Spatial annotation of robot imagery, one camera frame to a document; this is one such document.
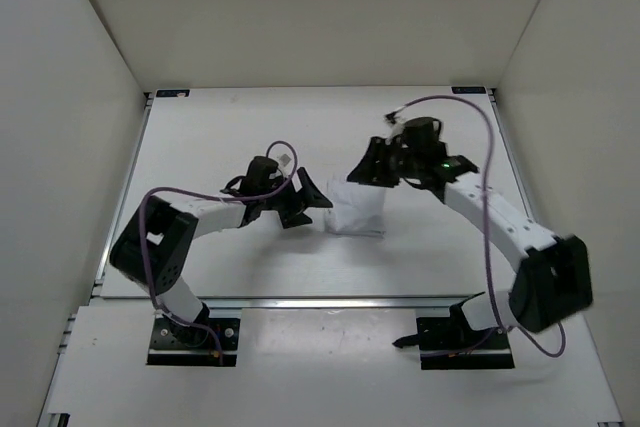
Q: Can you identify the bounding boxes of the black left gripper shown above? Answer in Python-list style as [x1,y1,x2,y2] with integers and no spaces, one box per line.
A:
[261,166,331,228]

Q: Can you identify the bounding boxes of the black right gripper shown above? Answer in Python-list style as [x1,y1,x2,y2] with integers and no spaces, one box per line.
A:
[349,138,422,190]

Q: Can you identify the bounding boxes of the white skirt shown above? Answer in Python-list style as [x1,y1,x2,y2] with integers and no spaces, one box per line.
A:
[324,177,386,238]

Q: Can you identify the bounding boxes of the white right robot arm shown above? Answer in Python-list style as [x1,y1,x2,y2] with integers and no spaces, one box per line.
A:
[347,117,593,348]

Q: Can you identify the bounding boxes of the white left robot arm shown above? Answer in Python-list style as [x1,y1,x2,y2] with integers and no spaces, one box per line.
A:
[109,156,333,347]

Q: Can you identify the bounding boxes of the right blue table label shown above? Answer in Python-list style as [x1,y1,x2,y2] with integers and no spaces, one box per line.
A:
[451,86,487,95]

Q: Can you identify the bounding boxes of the blue table label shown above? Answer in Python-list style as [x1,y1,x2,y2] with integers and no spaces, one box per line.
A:
[451,86,487,95]
[155,89,190,98]

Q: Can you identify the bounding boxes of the left blue table label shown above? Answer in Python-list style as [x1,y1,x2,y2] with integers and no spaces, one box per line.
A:
[155,89,190,98]

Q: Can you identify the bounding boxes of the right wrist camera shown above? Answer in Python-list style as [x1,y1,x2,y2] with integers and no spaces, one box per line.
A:
[385,118,405,145]

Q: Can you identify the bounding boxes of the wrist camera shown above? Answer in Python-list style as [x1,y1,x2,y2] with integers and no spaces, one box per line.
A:
[385,118,405,145]
[276,153,293,171]

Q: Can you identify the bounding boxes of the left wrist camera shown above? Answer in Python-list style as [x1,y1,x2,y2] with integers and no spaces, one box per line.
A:
[276,153,293,171]

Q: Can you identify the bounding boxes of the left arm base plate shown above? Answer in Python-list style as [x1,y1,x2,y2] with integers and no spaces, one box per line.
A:
[147,312,241,368]

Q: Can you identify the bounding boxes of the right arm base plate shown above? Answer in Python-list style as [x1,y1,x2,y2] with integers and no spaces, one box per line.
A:
[392,316,515,370]

